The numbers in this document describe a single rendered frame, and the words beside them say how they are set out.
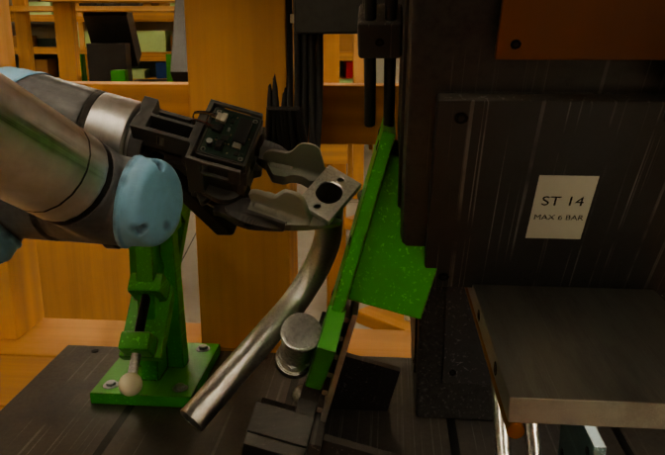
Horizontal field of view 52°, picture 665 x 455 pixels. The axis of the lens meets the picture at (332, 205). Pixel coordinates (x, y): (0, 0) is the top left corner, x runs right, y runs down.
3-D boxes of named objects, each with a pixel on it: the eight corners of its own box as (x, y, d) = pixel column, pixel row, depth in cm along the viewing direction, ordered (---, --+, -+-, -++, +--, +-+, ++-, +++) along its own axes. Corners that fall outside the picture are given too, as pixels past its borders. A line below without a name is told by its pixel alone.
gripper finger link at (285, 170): (356, 167, 65) (260, 151, 65) (348, 198, 70) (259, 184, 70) (359, 140, 67) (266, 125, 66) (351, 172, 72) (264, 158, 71)
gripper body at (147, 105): (245, 177, 61) (117, 141, 61) (245, 223, 68) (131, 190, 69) (270, 113, 65) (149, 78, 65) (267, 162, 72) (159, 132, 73)
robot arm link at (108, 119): (90, 179, 69) (123, 118, 73) (134, 191, 69) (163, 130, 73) (74, 136, 62) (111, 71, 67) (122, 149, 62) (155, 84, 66)
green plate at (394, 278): (405, 374, 62) (477, 155, 56) (318, 349, 62) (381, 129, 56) (403, 322, 74) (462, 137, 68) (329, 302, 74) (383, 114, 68)
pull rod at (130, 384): (139, 401, 80) (135, 356, 79) (115, 400, 80) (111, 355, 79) (154, 378, 86) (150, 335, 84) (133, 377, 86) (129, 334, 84)
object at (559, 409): (767, 451, 42) (775, 408, 42) (505, 439, 44) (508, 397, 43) (590, 253, 80) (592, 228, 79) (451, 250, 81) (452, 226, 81)
